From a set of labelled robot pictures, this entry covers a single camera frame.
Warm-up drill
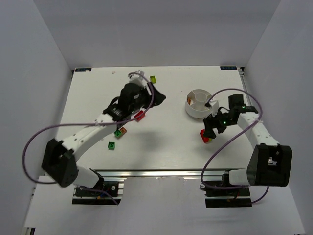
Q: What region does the red lego brick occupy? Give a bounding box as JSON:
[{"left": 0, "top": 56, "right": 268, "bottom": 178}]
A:
[{"left": 134, "top": 110, "right": 145, "bottom": 122}]

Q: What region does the blue label right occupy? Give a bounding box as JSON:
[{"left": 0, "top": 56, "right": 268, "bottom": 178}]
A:
[{"left": 220, "top": 66, "right": 237, "bottom": 70}]

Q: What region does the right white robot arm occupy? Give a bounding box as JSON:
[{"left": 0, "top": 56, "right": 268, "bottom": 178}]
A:
[{"left": 203, "top": 94, "right": 292, "bottom": 188}]

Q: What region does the green lego brick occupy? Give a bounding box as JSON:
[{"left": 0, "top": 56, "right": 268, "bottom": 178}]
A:
[
  {"left": 114, "top": 130, "right": 123, "bottom": 139},
  {"left": 108, "top": 141, "right": 116, "bottom": 150}
]

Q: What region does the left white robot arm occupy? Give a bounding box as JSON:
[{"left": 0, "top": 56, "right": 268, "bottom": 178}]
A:
[{"left": 42, "top": 83, "right": 166, "bottom": 189}]

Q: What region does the white divided round container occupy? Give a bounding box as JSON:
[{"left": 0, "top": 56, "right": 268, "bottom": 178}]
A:
[{"left": 185, "top": 89, "right": 212, "bottom": 118}]

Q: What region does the blue label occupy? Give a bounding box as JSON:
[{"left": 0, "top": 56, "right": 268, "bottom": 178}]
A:
[
  {"left": 75, "top": 68, "right": 92, "bottom": 72},
  {"left": 220, "top": 66, "right": 237, "bottom": 70}
]

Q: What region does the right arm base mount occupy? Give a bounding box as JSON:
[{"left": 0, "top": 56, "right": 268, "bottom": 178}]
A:
[{"left": 199, "top": 183, "right": 252, "bottom": 208}]

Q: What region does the red lego piece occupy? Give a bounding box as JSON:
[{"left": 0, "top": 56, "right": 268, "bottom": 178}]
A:
[{"left": 200, "top": 129, "right": 207, "bottom": 141}]

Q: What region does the blue label left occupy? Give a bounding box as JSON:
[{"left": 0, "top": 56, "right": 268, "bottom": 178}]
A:
[{"left": 75, "top": 68, "right": 92, "bottom": 72}]

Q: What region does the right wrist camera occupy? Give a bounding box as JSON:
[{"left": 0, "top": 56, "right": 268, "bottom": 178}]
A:
[{"left": 205, "top": 100, "right": 219, "bottom": 117}]

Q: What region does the yellow-green lego brick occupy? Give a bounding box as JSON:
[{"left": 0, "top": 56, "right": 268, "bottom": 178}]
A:
[{"left": 150, "top": 75, "right": 157, "bottom": 84}]

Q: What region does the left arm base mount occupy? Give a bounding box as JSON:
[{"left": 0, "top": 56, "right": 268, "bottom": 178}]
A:
[{"left": 72, "top": 181, "right": 124, "bottom": 206}]

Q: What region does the orange lego brick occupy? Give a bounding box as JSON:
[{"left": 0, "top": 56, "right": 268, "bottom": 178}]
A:
[{"left": 120, "top": 127, "right": 127, "bottom": 135}]

